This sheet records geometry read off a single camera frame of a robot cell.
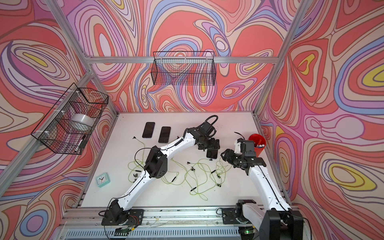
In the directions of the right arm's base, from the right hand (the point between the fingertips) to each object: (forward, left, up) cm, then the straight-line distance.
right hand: (225, 159), depth 83 cm
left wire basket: (+10, +82, +21) cm, 85 cm away
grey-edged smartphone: (+31, +51, -9) cm, 61 cm away
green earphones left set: (+3, +54, -8) cm, 55 cm away
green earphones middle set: (-5, +29, -9) cm, 31 cm away
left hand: (+11, +3, -6) cm, 13 cm away
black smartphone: (+25, +38, -7) cm, 46 cm away
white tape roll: (+10, +71, +25) cm, 76 cm away
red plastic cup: (+8, -21, +3) cm, 23 cm away
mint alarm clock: (-6, +70, -7) cm, 71 cm away
